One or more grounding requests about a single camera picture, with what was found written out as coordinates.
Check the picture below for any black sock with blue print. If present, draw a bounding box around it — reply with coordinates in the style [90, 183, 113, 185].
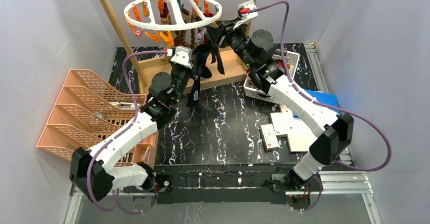
[186, 44, 212, 107]

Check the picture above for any yellow-orange clothes peg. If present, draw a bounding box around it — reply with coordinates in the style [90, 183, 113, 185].
[159, 31, 174, 46]

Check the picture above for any orange clothes peg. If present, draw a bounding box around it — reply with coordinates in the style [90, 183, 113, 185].
[145, 30, 160, 43]

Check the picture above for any white round clip hanger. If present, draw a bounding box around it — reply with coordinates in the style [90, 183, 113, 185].
[123, 0, 223, 31]

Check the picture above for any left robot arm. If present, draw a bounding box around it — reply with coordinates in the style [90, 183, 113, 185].
[69, 45, 211, 204]

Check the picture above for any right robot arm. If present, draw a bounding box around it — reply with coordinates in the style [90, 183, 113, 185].
[206, 19, 354, 189]

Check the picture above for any brown argyle sock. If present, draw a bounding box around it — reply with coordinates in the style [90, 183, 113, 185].
[179, 30, 190, 47]

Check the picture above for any striped sock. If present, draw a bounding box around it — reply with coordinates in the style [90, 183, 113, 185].
[158, 0, 170, 24]

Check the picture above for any white perforated laundry basket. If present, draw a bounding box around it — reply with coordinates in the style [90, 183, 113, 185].
[243, 49, 301, 104]

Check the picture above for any white stapler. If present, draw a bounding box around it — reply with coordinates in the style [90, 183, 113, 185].
[109, 102, 141, 110]

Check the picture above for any peach mesh file organizer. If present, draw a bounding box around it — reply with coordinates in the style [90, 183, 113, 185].
[36, 69, 161, 169]

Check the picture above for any small white red box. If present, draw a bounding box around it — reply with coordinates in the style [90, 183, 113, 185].
[260, 124, 279, 152]

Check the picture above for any blue folder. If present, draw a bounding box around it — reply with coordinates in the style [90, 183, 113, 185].
[304, 89, 339, 107]

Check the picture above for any white flat board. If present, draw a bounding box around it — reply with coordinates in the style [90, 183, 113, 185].
[270, 104, 317, 153]

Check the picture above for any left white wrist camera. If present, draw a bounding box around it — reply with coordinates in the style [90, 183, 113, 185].
[166, 46, 193, 69]

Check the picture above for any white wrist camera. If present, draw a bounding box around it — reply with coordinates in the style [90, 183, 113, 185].
[166, 46, 193, 69]
[233, 0, 258, 29]

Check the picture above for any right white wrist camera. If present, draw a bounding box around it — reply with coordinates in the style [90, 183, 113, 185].
[233, 0, 258, 29]

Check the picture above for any wooden hanger rack frame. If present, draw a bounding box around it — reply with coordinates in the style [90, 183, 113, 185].
[91, 0, 261, 97]

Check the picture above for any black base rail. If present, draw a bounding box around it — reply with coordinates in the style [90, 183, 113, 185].
[72, 162, 337, 205]

